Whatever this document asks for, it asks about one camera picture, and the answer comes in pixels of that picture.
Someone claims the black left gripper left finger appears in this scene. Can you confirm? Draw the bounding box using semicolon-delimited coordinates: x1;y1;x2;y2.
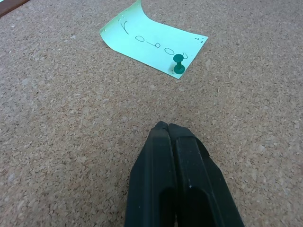
124;121;178;227

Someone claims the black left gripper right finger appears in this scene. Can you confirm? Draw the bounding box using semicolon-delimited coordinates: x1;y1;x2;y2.
168;123;245;227

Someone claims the green paper note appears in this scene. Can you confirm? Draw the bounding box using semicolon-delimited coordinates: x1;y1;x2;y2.
99;0;209;80

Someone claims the cork board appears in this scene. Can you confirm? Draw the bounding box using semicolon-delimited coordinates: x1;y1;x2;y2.
0;0;303;227

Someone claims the green pushpin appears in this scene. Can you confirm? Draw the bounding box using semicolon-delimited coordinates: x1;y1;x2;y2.
172;53;186;75

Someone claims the brown wooden board frame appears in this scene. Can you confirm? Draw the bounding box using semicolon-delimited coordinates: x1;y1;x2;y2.
0;0;29;17

